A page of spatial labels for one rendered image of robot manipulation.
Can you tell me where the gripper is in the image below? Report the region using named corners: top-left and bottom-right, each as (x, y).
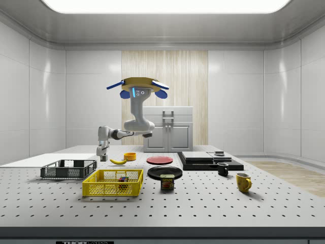
top-left (96, 144), bottom-right (109, 162)

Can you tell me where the banana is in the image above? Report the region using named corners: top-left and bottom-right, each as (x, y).
top-left (109, 158), bottom-right (129, 166)

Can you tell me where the yellow basket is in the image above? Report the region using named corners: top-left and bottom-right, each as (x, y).
top-left (82, 169), bottom-right (144, 197)

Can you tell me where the red plate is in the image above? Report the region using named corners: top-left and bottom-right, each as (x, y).
top-left (146, 156), bottom-right (174, 165)

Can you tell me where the dark grey basket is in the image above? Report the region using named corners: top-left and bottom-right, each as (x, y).
top-left (40, 159), bottom-right (98, 180)

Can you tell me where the black plate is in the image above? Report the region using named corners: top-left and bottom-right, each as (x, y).
top-left (147, 165), bottom-right (183, 180)

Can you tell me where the flat-sided can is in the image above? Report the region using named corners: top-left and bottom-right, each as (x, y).
top-left (159, 174), bottom-right (175, 191)

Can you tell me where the white cabinet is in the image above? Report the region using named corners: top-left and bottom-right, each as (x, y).
top-left (142, 106), bottom-right (193, 153)

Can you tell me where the black mug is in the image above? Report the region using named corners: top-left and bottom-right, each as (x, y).
top-left (217, 162), bottom-right (230, 176)

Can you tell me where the yellow mug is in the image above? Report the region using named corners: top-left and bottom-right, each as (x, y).
top-left (236, 172), bottom-right (252, 193)

